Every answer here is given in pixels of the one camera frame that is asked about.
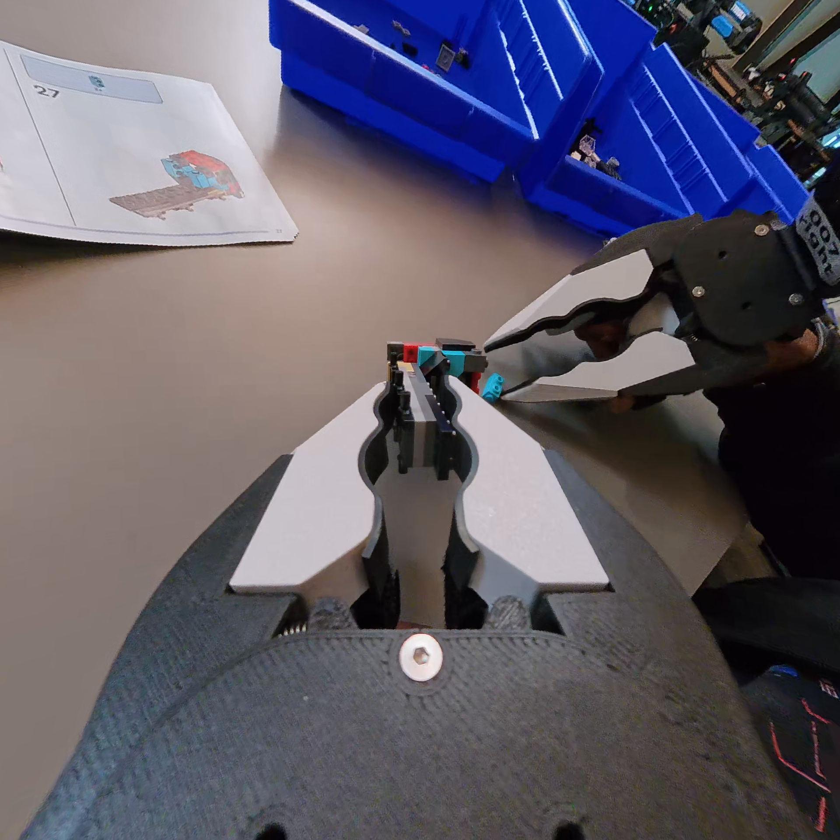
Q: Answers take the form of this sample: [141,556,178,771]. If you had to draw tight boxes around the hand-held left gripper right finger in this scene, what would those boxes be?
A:
[443,377,613,626]

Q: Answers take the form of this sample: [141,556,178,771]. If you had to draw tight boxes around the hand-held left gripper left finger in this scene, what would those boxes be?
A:
[228,382,403,626]

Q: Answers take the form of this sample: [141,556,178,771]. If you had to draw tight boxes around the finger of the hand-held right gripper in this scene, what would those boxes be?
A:
[500,327,706,404]
[482,215,704,353]

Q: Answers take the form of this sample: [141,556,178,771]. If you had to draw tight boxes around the toy brick truck model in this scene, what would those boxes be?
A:
[386,336,490,479]

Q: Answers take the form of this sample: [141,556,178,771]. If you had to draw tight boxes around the grey desk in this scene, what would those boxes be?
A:
[0,0,752,840]

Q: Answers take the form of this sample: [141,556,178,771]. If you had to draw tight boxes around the person's right hand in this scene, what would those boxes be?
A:
[735,327,823,387]

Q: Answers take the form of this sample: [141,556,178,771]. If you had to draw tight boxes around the cluster of small bricks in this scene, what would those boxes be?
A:
[570,134,622,179]

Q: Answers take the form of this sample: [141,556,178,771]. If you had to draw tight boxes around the person's black clothing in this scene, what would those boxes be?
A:
[712,315,840,581]

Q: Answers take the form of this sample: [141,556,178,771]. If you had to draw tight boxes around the large blue storage bin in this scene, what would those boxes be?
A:
[269,0,606,186]

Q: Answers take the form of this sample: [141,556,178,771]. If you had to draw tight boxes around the black chair with red lines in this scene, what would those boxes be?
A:
[696,577,840,840]

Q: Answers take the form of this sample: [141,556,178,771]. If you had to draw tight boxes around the brick building instruction booklet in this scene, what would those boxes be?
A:
[0,39,299,248]

